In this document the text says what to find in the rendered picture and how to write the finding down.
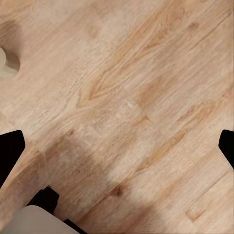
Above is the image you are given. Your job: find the pillar candle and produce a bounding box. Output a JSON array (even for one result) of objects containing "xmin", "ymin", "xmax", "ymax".
[{"xmin": 0, "ymin": 46, "xmax": 20, "ymax": 78}]

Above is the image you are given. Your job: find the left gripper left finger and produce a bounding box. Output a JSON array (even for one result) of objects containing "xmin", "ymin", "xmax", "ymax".
[{"xmin": 0, "ymin": 130, "xmax": 25, "ymax": 186}]

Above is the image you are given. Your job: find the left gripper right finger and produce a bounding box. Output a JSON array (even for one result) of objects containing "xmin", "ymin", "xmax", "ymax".
[{"xmin": 218, "ymin": 130, "xmax": 234, "ymax": 169}]

